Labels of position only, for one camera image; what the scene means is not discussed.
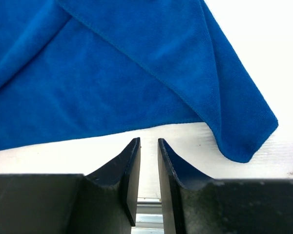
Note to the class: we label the blue towel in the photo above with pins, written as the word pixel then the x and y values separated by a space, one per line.
pixel 73 69

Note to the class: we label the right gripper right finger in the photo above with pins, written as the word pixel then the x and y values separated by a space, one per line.
pixel 176 173

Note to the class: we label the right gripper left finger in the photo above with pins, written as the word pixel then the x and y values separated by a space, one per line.
pixel 123 171

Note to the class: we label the aluminium mounting rail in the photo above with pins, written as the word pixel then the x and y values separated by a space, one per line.
pixel 149 217

